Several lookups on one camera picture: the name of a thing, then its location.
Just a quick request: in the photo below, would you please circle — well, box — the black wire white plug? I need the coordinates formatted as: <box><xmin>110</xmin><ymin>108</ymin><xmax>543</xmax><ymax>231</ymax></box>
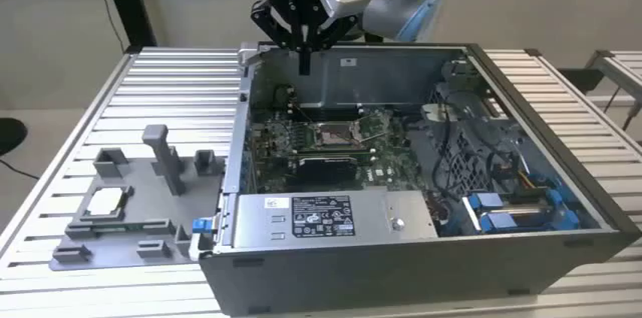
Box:
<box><xmin>272</xmin><ymin>83</ymin><xmax>297</xmax><ymax>113</ymax></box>

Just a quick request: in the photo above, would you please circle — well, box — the black perforated disk bay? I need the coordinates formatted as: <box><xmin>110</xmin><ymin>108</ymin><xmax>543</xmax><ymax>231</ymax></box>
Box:
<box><xmin>408</xmin><ymin>83</ymin><xmax>508</xmax><ymax>198</ymax></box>

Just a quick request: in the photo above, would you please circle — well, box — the green motherboard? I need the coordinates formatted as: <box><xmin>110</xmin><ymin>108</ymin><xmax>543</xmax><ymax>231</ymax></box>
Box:
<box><xmin>248</xmin><ymin>105</ymin><xmax>435</xmax><ymax>198</ymax></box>

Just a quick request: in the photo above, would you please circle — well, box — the black graphics card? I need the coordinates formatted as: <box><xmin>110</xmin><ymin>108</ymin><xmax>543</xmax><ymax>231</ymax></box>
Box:
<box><xmin>285</xmin><ymin>155</ymin><xmax>361</xmax><ymax>188</ymax></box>

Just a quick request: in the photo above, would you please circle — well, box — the blue disk carrier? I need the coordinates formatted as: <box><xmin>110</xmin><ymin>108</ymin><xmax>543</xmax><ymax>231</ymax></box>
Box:
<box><xmin>460</xmin><ymin>192</ymin><xmax>563</xmax><ymax>214</ymax></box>
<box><xmin>478</xmin><ymin>207</ymin><xmax>586</xmax><ymax>235</ymax></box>

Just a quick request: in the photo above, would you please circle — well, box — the yellow red power wire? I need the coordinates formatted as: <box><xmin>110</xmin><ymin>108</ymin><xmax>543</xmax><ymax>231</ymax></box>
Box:
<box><xmin>515</xmin><ymin>170</ymin><xmax>538</xmax><ymax>192</ymax></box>

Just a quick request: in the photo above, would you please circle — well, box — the silver power supply unit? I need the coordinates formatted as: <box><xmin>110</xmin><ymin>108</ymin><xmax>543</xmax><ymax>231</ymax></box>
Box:
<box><xmin>231</xmin><ymin>189</ymin><xmax>442</xmax><ymax>250</ymax></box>

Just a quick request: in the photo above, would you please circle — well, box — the long black wire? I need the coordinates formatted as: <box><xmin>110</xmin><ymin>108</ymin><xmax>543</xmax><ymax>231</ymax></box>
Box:
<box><xmin>429</xmin><ymin>88</ymin><xmax>486</xmax><ymax>198</ymax></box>

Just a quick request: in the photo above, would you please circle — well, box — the black round stool base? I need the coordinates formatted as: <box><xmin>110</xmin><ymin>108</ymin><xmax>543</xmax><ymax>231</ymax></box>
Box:
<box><xmin>0</xmin><ymin>117</ymin><xmax>29</xmax><ymax>156</ymax></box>

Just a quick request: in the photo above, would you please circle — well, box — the grey plastic parts rack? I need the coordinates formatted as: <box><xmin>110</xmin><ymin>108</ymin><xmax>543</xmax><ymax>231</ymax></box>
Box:
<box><xmin>48</xmin><ymin>124</ymin><xmax>229</xmax><ymax>272</ymax></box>

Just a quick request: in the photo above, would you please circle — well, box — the thin metal locking lever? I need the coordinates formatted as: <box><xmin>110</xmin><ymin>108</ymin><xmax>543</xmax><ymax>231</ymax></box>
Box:
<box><xmin>289</xmin><ymin>99</ymin><xmax>316</xmax><ymax>125</ymax></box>

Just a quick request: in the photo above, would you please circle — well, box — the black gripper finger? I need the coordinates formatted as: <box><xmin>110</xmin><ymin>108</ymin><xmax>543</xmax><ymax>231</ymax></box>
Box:
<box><xmin>249</xmin><ymin>0</ymin><xmax>307</xmax><ymax>77</ymax></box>
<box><xmin>304</xmin><ymin>13</ymin><xmax>360</xmax><ymax>77</ymax></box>

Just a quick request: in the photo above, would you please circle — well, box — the open PC case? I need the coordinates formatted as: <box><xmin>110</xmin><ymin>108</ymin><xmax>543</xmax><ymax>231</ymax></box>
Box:
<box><xmin>197</xmin><ymin>41</ymin><xmax>642</xmax><ymax>317</ymax></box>

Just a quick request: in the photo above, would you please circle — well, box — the black upright post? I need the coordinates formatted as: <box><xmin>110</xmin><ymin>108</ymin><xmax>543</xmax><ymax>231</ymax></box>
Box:
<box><xmin>97</xmin><ymin>0</ymin><xmax>157</xmax><ymax>48</ymax></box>

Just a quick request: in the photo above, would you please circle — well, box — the silver CPU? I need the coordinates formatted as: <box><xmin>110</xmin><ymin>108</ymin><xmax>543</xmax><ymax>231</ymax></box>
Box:
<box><xmin>82</xmin><ymin>186</ymin><xmax>127</xmax><ymax>217</ymax></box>

